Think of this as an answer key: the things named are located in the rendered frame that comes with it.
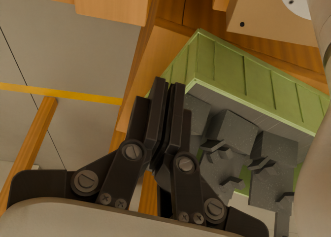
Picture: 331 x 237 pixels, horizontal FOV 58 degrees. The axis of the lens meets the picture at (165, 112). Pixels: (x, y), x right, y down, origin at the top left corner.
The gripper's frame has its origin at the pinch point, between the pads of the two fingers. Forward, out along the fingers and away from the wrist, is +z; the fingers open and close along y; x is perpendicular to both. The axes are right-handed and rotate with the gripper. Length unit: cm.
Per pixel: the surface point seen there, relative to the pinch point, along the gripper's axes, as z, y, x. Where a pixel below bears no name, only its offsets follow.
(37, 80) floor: 136, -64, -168
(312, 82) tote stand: 52, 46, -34
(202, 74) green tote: 37.2, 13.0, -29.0
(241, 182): 31, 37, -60
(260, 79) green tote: 45, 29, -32
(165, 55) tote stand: 52, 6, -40
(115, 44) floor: 134, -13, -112
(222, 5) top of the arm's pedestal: 45, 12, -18
